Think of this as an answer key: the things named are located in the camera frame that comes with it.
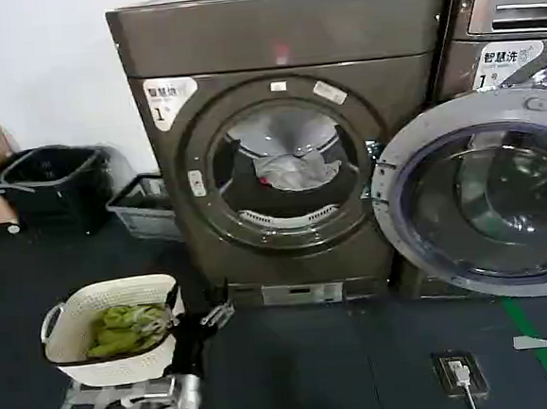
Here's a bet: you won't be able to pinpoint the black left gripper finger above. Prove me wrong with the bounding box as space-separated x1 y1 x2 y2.
162 283 185 329
196 275 238 331

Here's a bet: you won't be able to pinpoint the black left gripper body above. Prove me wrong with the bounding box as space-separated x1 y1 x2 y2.
166 312 218 380

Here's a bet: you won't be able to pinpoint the white woven plastic basket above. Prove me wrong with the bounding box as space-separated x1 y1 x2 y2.
35 270 192 392

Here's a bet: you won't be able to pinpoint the green clothes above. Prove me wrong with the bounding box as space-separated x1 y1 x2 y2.
82 301 173 359

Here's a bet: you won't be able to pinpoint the grey plastic crate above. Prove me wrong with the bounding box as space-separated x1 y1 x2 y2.
103 170 183 247

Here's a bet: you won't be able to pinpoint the black garment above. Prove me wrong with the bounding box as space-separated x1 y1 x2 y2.
227 131 346 210

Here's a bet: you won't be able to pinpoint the black plastic bin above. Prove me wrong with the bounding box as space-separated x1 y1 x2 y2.
0 141 121 244

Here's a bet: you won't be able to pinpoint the grey cloth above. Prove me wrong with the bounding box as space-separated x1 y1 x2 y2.
251 148 340 196

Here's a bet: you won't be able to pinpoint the metal floor socket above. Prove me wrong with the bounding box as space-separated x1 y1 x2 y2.
430 348 491 400

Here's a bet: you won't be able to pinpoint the round glass dryer door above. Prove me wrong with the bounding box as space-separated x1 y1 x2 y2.
364 86 547 309

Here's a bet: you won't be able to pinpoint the grey front-load dryer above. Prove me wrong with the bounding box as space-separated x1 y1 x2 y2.
104 0 474 322

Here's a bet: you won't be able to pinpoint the grey tape piece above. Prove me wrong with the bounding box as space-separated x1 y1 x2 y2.
511 332 547 352

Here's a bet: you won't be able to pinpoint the green floor tape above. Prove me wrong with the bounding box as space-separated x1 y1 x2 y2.
500 293 547 409

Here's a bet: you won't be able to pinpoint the grey dryer with drawer panel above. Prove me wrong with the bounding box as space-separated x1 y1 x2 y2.
373 0 547 305

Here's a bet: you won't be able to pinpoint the white plug with cable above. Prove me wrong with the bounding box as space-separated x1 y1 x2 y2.
448 358 483 409

